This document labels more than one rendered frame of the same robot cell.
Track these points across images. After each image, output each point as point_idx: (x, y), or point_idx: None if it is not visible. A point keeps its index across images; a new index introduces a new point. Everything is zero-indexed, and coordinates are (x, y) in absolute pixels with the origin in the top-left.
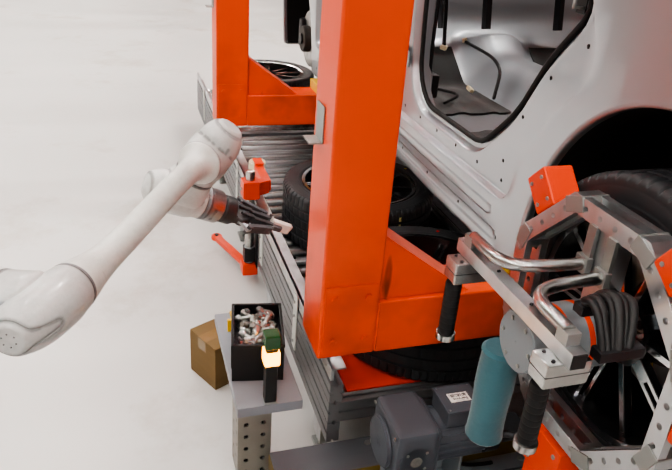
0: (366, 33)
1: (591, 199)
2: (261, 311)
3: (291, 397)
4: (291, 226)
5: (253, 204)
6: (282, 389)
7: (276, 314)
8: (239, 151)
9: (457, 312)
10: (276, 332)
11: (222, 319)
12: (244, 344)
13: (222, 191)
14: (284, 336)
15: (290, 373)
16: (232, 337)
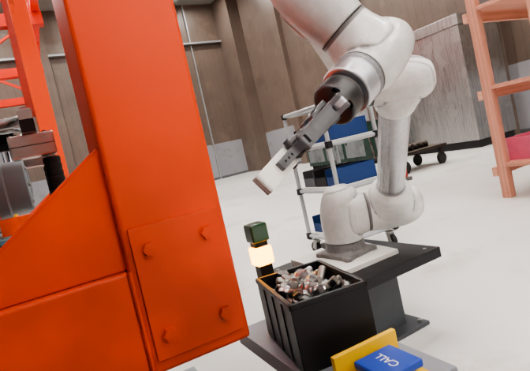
0: None
1: None
2: (308, 284)
3: (251, 327)
4: (254, 178)
5: (316, 115)
6: (265, 328)
7: (300, 325)
8: (272, 2)
9: None
10: (249, 224)
11: (430, 363)
12: (304, 264)
13: (333, 67)
14: (260, 284)
15: (262, 343)
16: (324, 262)
